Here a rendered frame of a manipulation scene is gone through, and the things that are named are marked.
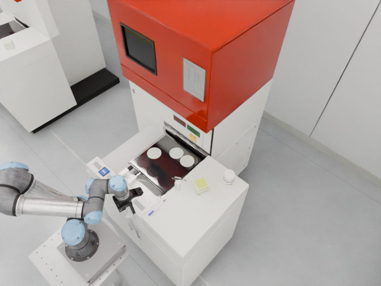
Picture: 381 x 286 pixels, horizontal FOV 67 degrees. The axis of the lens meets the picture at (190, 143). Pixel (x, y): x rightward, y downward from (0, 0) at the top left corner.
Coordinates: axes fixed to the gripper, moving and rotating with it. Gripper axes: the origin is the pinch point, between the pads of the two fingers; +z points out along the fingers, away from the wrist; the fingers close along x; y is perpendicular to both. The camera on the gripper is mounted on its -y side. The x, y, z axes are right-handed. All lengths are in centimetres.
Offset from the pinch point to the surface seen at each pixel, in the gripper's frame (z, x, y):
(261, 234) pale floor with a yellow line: 101, 40, -97
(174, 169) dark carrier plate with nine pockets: 14.6, -15.7, -38.7
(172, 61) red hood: -55, -40, -52
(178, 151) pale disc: 15, -27, -48
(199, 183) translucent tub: -0.5, 8.1, -42.6
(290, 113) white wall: 83, -44, -205
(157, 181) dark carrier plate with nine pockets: 14.3, -13.1, -24.1
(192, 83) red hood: -51, -25, -55
